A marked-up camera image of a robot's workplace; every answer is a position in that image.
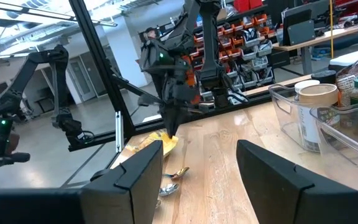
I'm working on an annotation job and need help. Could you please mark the clear plastic ramen bin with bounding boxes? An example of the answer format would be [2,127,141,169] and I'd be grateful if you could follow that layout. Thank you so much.
[309,101,358,169]

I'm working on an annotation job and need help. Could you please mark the black table-edge clamp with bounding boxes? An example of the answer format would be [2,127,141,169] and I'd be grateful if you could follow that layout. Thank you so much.
[89,167,112,182]

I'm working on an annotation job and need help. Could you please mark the silver metal frame bracket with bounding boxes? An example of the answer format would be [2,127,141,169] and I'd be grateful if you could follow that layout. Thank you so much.
[114,111,125,154]

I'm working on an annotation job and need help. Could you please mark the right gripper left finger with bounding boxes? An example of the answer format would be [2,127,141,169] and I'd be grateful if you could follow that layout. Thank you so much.
[0,139,165,224]

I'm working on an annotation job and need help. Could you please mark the clear plastic spice bin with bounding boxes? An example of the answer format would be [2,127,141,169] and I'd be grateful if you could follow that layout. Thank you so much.
[268,55,358,153]

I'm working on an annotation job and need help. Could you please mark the red storage bins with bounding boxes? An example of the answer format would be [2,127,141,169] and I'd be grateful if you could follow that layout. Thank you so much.
[233,0,264,12]

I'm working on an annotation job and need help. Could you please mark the yellow hanging cable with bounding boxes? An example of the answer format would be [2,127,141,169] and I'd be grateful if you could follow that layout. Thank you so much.
[329,0,336,59]

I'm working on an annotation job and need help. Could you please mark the black-lid jar purple label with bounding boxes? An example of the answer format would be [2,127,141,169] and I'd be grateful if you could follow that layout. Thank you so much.
[310,70,337,85]

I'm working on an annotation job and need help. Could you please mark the white-lid seasoning jar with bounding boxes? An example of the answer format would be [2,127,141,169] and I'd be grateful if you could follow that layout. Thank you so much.
[293,79,321,103]

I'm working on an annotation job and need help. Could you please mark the parts bin shelf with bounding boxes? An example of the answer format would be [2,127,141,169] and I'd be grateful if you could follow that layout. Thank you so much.
[191,12,276,106]

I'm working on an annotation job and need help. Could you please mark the black monitor back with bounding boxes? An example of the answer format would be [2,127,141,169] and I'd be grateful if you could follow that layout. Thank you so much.
[282,8,317,47]

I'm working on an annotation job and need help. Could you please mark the black aluminium table frame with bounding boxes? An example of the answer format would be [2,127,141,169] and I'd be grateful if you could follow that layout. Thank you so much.
[60,0,312,189]

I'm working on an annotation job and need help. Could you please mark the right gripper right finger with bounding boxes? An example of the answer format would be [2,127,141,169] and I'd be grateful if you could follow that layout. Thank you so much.
[236,139,358,224]

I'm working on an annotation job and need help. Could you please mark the yellow ramen noodle pack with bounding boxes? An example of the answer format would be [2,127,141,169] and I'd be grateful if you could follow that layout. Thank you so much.
[125,129,180,158]

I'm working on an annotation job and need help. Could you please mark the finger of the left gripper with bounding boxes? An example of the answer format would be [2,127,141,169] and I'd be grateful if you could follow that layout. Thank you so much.
[171,107,185,139]
[162,107,173,138]

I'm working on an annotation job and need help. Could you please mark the white-top black stool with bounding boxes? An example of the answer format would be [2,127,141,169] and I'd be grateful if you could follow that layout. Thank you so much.
[328,45,358,73]

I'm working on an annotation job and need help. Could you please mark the glass door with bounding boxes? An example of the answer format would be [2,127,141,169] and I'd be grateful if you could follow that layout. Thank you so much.
[68,55,96,103]

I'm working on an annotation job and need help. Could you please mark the silver metal spoon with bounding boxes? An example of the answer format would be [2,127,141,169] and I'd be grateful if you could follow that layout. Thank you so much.
[158,182,180,197]

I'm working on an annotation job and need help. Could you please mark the tan-lid seasoning jar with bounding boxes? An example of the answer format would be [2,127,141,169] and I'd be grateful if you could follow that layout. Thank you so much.
[297,83,340,153]

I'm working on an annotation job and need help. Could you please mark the wooden-top desk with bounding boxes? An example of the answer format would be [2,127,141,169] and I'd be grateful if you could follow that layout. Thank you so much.
[272,21,358,75]

